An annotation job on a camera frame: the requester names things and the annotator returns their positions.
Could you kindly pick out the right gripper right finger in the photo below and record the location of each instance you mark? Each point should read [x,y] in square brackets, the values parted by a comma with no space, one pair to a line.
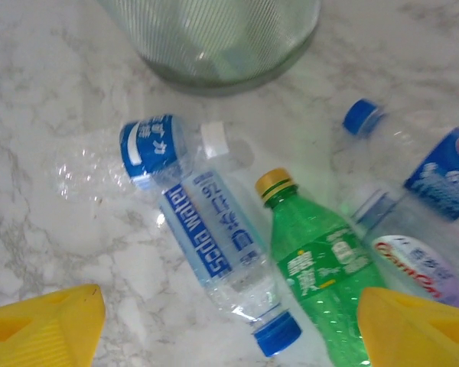
[417,336]

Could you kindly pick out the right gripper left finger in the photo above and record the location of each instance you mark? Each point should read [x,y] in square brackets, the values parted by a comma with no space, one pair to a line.
[42,332]

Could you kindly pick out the green Sprite bottle yellow cap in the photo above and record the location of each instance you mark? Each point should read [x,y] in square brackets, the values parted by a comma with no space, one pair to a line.
[313,260]

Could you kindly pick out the Pepsi label bottle blue cap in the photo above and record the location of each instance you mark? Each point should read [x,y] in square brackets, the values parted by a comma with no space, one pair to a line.
[440,179]

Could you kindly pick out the soda water bottle blue cap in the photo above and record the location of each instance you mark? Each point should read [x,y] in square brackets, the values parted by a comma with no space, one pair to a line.
[210,233]

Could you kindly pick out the blue label bottle white cap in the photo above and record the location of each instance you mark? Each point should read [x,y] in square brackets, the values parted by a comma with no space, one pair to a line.
[153,145]

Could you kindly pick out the clear bin with green liner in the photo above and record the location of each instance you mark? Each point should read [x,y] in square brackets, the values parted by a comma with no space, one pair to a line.
[214,38]

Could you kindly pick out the red white label clear bottle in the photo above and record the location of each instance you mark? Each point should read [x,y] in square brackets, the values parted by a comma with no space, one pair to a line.
[413,260]

